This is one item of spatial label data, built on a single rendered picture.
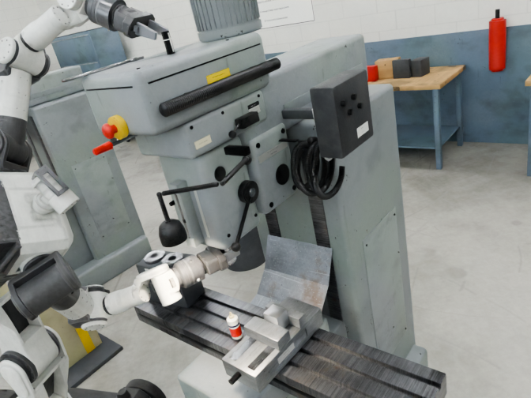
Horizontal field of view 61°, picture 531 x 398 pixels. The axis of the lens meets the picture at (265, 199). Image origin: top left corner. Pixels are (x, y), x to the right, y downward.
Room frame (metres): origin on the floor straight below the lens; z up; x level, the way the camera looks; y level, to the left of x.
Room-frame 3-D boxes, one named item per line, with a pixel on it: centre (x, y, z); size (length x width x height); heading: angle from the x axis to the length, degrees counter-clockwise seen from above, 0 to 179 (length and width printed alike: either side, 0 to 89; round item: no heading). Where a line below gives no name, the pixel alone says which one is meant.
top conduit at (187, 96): (1.23, 0.03, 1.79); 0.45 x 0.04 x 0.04; 136
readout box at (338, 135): (1.29, -0.29, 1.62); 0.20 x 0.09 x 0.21; 136
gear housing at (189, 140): (1.34, 0.13, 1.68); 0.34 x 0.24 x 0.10; 136
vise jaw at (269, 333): (1.16, 0.09, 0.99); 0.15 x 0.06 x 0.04; 44
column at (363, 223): (1.75, -0.27, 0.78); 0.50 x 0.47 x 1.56; 136
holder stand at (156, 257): (1.62, 0.46, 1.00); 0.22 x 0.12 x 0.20; 56
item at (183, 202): (1.23, 0.24, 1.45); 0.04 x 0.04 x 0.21; 46
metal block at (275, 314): (1.20, 0.05, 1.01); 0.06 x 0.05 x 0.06; 44
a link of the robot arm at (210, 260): (1.27, 0.24, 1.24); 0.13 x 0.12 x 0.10; 28
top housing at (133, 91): (1.32, 0.15, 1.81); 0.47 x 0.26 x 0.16; 136
